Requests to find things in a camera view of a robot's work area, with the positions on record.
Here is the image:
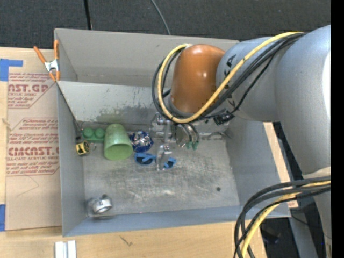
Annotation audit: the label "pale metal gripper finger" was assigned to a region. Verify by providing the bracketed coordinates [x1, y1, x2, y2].
[150, 113, 173, 145]
[156, 145, 173, 172]

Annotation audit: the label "blue sunglasses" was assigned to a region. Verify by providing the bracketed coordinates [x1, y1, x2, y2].
[133, 152, 177, 170]

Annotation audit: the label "blue and silver crumpled wrapper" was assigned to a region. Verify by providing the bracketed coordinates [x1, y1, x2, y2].
[128, 131, 154, 153]

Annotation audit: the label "grey metal bin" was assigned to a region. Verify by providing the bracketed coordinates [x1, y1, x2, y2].
[53, 27, 292, 238]

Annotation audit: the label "light green plastic cup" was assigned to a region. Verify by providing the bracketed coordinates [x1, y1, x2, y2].
[103, 123, 134, 161]

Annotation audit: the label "green toy building block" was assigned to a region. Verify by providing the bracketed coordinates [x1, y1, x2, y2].
[82, 127, 106, 144]

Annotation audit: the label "silver metal pipe fitting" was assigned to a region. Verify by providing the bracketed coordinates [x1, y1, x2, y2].
[86, 194, 113, 216]

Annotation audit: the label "brown cardboard board red print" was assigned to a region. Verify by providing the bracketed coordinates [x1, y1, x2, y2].
[0, 46, 63, 231]

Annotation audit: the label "black cylinder on white bracket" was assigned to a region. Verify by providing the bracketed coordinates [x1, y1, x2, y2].
[212, 111, 235, 126]

